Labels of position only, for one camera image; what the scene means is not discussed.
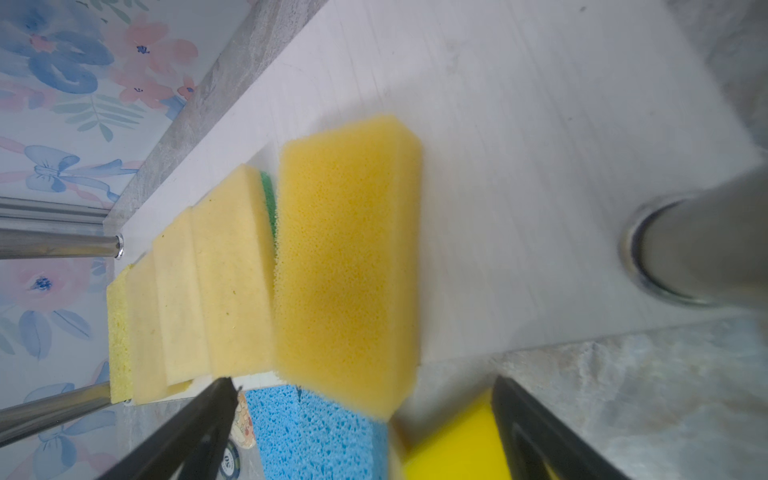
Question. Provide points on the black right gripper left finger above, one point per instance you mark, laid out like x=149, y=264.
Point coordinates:
x=191, y=444

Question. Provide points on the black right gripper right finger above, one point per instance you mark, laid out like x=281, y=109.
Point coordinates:
x=537, y=444

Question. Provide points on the bright yellow foam sponge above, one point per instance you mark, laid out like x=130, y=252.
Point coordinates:
x=468, y=446

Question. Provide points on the pale yellow sponge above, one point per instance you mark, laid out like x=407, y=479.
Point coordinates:
x=146, y=346

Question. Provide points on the bright yellow cellulose sponge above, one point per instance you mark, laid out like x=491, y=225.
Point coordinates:
x=121, y=382

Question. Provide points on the yellow orange-backed sponge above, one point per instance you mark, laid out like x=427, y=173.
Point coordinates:
x=180, y=312

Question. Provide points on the yellow green-backed sponge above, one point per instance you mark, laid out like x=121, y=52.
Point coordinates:
x=235, y=257

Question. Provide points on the white two-tier metal shelf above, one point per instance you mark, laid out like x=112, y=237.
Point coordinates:
x=545, y=125

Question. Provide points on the left blue sponge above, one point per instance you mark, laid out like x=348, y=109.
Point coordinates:
x=302, y=435

